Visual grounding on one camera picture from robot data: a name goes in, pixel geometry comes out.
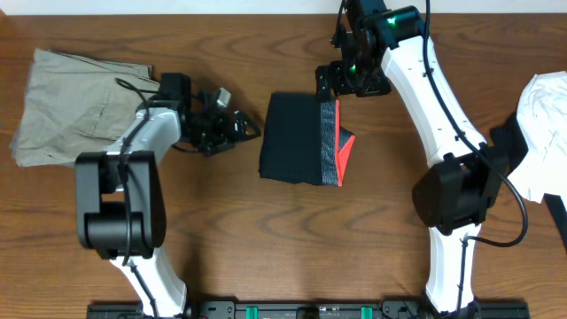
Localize black leggings red waistband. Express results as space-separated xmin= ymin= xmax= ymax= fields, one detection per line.
xmin=259 ymin=92 xmax=356 ymax=187

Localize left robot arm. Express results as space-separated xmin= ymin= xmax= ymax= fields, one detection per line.
xmin=74 ymin=107 xmax=200 ymax=318

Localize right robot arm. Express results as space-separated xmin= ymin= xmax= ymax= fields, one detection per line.
xmin=315 ymin=1 xmax=508 ymax=318

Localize folded khaki trousers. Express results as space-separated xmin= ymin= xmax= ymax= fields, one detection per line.
xmin=12 ymin=49 xmax=159 ymax=167

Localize black and white garment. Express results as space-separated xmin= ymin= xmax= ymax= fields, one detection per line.
xmin=490 ymin=71 xmax=566 ymax=241

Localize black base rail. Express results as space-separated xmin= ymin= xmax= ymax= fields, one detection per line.
xmin=86 ymin=300 xmax=532 ymax=319

